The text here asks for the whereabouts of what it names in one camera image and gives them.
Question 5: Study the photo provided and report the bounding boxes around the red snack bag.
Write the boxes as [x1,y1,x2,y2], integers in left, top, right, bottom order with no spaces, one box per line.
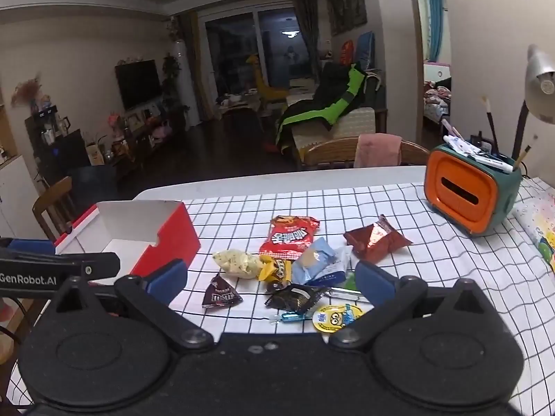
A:
[259,215,321,261]

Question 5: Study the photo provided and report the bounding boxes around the light blue biscuit packet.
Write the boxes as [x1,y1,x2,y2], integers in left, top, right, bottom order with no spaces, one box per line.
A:
[292,237,337,287]

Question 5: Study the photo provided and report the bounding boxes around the black television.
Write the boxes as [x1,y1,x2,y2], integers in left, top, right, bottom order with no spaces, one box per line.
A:
[115,59,164,112]

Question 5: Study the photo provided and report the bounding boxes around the green snack packet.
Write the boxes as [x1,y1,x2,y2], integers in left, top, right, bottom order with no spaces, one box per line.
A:
[328,271,369,301]

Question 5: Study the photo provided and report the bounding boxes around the framed wall painting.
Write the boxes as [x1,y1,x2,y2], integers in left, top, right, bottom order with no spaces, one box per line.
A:
[326,0,368,36]

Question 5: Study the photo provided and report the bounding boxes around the dried flower bouquet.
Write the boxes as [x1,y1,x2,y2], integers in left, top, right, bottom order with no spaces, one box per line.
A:
[10,75,45,110]

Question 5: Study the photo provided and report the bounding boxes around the white standing air conditioner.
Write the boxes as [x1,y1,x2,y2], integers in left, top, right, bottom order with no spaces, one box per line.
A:
[173,39,201,127]

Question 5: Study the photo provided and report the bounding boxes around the colourful printed tissue pack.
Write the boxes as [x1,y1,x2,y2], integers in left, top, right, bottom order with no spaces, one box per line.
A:
[515,191,555,275]

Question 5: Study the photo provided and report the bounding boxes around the white and wood cabinet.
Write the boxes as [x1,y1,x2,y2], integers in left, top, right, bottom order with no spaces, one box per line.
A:
[0,108,45,240]

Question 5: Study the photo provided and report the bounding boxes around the orange and green desk organiser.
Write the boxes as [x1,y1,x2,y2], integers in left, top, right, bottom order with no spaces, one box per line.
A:
[424,143,523,237]

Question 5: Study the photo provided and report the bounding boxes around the black snack packet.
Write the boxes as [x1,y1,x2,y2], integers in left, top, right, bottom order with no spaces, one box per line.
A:
[265,284,328,313]

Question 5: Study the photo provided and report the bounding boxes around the bed with pink bedding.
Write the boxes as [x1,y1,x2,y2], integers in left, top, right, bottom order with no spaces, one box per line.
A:
[422,63,452,124]

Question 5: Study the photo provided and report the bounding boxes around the silver desk lamp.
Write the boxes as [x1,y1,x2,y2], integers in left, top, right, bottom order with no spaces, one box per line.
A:
[512,44,555,166]

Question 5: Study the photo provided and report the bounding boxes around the maroon foil snack bag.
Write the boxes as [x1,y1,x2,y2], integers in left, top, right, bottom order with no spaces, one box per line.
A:
[344,214,413,263]

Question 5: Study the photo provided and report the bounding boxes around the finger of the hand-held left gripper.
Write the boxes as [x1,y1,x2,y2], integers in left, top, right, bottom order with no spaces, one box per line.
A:
[0,252,121,289]
[0,237,56,255]

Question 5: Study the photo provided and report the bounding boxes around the sofa with cream cover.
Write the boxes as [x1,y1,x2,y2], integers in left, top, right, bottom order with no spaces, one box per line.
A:
[286,69,387,166]

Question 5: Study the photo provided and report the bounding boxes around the blue jeans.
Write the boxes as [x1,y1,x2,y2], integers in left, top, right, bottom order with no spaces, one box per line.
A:
[69,165,120,202]

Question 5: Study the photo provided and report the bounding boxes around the yellow giraffe toy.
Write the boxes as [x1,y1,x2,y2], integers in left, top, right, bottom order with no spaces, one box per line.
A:
[245,54,289,105]

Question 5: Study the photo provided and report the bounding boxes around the red and white cardboard box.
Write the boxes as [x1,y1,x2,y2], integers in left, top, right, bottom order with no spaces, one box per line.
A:
[55,200,202,289]

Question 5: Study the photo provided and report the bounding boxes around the yellow jelly cup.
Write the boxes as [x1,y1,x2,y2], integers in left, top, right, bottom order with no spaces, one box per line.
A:
[311,303,374,335]

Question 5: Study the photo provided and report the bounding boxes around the pink towel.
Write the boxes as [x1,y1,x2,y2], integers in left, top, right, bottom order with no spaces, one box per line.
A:
[353,133,404,169]

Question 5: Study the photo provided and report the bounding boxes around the black and green jacket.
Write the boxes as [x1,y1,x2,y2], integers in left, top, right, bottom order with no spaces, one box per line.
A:
[275,63,370,153]

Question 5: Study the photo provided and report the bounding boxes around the dark handled writing brush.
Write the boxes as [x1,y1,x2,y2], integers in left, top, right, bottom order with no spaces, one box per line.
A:
[480,97,500,153]

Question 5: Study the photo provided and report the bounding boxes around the white marker pen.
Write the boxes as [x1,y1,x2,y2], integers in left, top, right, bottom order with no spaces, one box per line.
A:
[462,151,516,173]

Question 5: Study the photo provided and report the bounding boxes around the wooden chair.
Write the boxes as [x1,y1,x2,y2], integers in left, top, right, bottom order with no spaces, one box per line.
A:
[32,176,75,242]
[304,134,431,171]

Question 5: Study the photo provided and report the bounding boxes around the white tube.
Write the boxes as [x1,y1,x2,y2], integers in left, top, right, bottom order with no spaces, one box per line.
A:
[443,134,482,157]

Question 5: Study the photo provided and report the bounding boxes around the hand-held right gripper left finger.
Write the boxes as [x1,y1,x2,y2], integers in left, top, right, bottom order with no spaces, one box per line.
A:
[48,259,215,352]

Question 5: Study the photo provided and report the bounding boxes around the wooden coffee table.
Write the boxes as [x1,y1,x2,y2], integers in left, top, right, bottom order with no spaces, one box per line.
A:
[219,93,262,120]

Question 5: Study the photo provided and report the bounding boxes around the grey curtain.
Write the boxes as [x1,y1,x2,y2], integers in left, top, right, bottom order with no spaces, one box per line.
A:
[180,11,205,123]
[293,0,322,84]

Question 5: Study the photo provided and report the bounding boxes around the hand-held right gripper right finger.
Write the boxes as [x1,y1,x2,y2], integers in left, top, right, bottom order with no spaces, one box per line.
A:
[328,261,499,351]

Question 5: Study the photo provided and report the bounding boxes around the brown triangular chocolate packet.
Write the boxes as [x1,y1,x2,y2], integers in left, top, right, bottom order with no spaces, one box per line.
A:
[202,273,243,309]

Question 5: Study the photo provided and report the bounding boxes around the red cushion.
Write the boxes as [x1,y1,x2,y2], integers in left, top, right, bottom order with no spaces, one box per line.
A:
[338,40,355,68]

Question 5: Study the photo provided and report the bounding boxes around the dark television cabinet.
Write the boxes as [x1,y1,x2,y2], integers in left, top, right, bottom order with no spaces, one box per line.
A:
[104,104,188,171]

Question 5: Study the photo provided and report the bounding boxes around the black drinks cabinet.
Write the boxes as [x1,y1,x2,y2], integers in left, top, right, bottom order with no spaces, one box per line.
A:
[24,113,94,183]

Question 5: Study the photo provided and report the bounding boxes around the blue candy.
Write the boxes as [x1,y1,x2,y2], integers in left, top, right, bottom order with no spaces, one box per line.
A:
[268,311,305,326]

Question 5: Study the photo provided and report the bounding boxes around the blue cushion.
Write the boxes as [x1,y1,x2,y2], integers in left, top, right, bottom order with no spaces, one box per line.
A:
[355,30,376,70]

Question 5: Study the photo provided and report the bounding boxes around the small writing brush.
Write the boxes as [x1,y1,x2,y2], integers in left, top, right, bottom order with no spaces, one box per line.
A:
[513,134,539,171]

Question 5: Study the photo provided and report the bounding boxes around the pale yellow snack packet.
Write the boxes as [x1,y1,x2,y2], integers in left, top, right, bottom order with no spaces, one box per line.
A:
[212,249,263,280]

